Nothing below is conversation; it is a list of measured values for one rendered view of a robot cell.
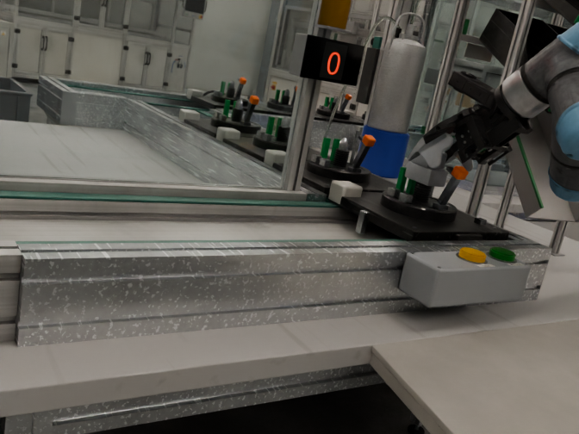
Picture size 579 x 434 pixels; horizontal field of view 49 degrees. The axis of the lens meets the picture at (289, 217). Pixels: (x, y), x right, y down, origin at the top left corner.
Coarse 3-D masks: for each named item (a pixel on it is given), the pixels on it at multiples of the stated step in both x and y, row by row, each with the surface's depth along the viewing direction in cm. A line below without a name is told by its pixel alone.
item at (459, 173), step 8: (448, 168) 112; (456, 168) 110; (464, 168) 111; (456, 176) 110; (464, 176) 110; (448, 184) 112; (456, 184) 112; (448, 192) 112; (440, 200) 114; (448, 200) 114
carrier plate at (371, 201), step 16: (368, 192) 127; (352, 208) 116; (368, 208) 113; (384, 208) 115; (384, 224) 109; (400, 224) 106; (416, 224) 109; (432, 224) 111; (448, 224) 113; (464, 224) 116; (416, 240) 104; (432, 240) 106; (448, 240) 108
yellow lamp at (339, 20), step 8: (328, 0) 108; (336, 0) 107; (344, 0) 108; (328, 8) 108; (336, 8) 108; (344, 8) 108; (320, 16) 109; (328, 16) 108; (336, 16) 108; (344, 16) 109; (320, 24) 110; (328, 24) 108; (336, 24) 108; (344, 24) 109
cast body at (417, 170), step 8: (416, 160) 117; (424, 160) 115; (408, 168) 118; (416, 168) 117; (424, 168) 115; (440, 168) 116; (408, 176) 118; (416, 176) 117; (424, 176) 115; (432, 176) 114; (440, 176) 115; (432, 184) 115; (440, 184) 116
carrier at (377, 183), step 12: (324, 144) 140; (336, 144) 142; (348, 144) 137; (312, 156) 138; (324, 156) 141; (336, 156) 138; (348, 156) 138; (312, 168) 135; (324, 168) 133; (336, 168) 135; (348, 168) 135; (360, 168) 142; (312, 180) 128; (324, 180) 130; (348, 180) 133; (360, 180) 134; (372, 180) 141; (384, 180) 143; (324, 192) 124
